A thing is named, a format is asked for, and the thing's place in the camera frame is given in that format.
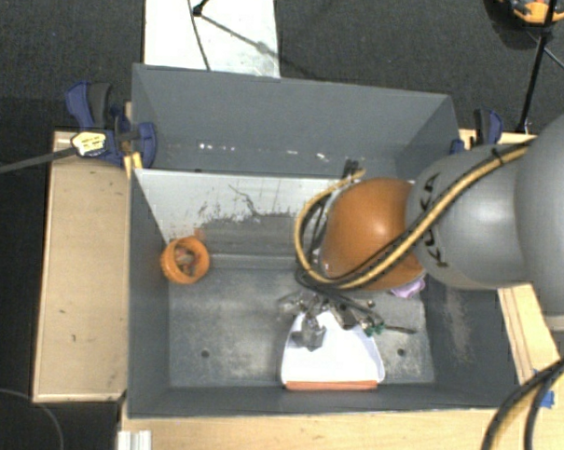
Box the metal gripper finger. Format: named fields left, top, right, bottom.
left=289, top=312, right=328, bottom=354
left=276, top=290, right=318, bottom=317

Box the grey metal bin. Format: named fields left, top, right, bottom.
left=116, top=61, right=535, bottom=436

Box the orange cup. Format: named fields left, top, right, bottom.
left=158, top=233, right=213, bottom=287

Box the pale wood board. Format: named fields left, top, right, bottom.
left=31, top=129, right=141, bottom=407

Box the pale purple cloth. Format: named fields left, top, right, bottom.
left=389, top=276, right=428, bottom=300

